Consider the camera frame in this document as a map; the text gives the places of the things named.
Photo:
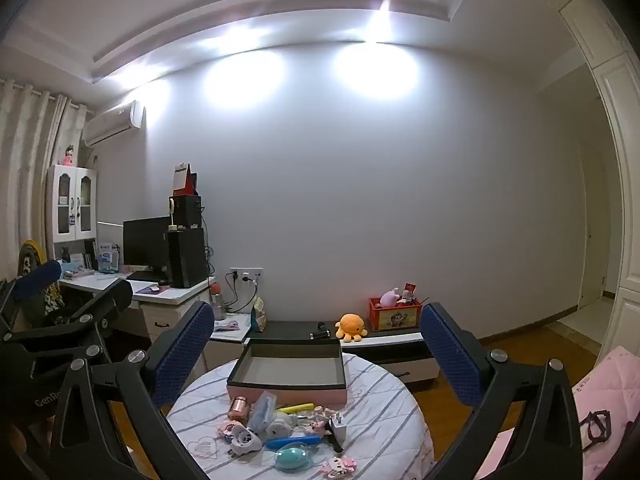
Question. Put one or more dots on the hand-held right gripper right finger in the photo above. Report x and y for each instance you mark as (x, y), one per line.
(450, 355)

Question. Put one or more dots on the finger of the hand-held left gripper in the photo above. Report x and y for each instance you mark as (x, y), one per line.
(107, 300)
(37, 280)

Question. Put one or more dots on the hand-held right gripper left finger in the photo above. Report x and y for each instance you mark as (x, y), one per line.
(185, 355)

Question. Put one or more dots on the rose gold metal cup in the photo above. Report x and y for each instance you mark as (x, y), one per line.
(240, 409)

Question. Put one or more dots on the clear plastic packet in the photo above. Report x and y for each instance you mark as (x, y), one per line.
(262, 410)

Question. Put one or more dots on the white plastic toy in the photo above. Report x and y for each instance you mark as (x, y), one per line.
(246, 442)

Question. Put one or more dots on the pink storage box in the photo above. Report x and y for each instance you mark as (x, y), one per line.
(287, 395)

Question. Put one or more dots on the yellow highlighter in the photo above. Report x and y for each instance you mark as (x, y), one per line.
(297, 407)

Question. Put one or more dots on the white charger plug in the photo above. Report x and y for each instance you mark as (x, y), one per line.
(341, 430)

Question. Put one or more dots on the blue highlighter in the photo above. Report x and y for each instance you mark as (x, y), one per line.
(290, 442)

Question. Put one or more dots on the teal oval case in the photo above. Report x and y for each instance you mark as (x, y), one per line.
(292, 459)

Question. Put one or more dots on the chair with yellow-black jacket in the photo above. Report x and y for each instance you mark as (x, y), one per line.
(30, 260)

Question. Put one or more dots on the blue white box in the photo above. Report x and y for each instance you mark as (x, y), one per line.
(109, 261)

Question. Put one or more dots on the black keyboard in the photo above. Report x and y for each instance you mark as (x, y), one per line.
(145, 276)

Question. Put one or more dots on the white desk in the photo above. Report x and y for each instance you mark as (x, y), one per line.
(165, 310)

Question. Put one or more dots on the low black-top cabinet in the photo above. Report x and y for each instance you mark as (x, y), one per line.
(400, 360)

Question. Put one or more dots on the white glass-door cabinet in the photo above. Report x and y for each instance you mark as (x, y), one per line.
(72, 230)

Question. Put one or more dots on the orange-lid bottle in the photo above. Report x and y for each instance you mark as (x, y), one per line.
(216, 300)

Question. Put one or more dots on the red toy crate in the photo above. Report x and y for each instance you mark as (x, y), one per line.
(395, 317)

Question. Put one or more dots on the black monitor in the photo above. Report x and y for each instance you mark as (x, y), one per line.
(145, 242)

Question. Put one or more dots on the pink plush toy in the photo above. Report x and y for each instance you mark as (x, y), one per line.
(389, 299)

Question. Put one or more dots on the snack bag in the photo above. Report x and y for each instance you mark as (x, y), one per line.
(259, 312)

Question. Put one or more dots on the black computer tower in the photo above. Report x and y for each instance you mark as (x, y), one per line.
(187, 260)

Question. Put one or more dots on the orange octopus plush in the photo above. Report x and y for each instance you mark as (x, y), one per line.
(350, 327)

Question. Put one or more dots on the black speaker box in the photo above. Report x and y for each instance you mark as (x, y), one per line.
(187, 210)

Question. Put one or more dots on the beige curtain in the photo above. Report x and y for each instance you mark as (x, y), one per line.
(25, 160)

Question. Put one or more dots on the pink doll figure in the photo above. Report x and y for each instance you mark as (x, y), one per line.
(68, 156)

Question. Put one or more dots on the black flashlight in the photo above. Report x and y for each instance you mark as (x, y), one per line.
(318, 334)

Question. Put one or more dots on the red paper box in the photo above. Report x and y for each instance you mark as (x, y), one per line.
(186, 182)

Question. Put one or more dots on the pink blanket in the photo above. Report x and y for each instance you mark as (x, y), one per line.
(615, 375)

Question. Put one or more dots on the white air conditioner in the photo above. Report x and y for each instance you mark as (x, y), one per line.
(112, 125)

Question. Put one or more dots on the white door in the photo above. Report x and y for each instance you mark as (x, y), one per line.
(592, 235)

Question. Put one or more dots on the white wardrobe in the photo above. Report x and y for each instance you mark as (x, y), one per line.
(620, 160)

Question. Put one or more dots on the white wall outlet strip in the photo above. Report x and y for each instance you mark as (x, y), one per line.
(247, 274)

